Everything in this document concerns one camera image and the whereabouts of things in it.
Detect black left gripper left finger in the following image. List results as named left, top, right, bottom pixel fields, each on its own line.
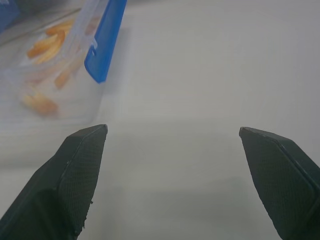
left=0, top=124, right=109, bottom=240

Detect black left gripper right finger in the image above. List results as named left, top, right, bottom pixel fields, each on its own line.
left=238, top=126, right=320, bottom=240

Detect clear plastic container with carrots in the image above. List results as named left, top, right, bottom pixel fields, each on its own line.
left=0, top=0, right=127, bottom=126

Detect blue container lid clasp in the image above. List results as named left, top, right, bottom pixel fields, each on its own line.
left=84, top=0, right=128, bottom=84

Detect orange snack pieces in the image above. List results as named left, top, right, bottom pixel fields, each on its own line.
left=21, top=18, right=101, bottom=116

